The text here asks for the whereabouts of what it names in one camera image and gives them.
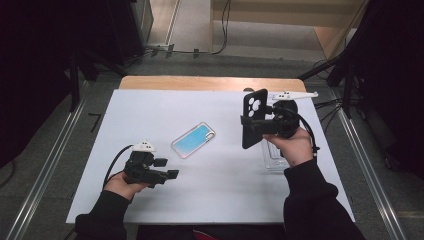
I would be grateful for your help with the blue phone case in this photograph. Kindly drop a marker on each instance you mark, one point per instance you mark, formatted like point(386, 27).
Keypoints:
point(193, 140)

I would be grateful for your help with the metal floor rail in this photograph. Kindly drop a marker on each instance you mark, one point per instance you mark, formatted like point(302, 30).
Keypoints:
point(366, 166)
point(50, 166)

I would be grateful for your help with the person's right hand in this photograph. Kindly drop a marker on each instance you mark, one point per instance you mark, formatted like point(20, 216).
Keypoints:
point(295, 148)

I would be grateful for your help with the grey cabinet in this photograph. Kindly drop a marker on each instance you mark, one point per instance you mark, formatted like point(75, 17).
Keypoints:
point(143, 20)

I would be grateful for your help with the white table board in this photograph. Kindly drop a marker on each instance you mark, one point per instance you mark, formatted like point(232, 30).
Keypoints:
point(213, 193)

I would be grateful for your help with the wooden table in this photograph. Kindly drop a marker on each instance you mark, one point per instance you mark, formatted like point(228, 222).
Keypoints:
point(200, 83)

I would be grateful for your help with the black curtain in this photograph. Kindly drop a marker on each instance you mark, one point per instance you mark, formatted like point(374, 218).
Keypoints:
point(393, 83)
point(30, 66)

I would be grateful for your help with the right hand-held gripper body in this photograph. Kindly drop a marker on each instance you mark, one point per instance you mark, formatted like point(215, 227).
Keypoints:
point(285, 120)

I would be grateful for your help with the black metal stand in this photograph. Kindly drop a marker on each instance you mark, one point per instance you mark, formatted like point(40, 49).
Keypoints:
point(75, 80)
point(348, 83)

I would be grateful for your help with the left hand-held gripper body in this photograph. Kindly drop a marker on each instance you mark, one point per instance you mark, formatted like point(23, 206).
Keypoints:
point(140, 170)

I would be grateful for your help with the light wooden furniture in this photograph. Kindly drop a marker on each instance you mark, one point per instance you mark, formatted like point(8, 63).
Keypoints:
point(283, 16)

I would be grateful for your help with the person's left hand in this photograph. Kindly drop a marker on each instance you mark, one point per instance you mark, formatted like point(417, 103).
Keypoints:
point(121, 188)

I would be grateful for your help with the black phone case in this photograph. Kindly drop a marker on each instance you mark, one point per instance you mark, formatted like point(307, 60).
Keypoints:
point(253, 116)

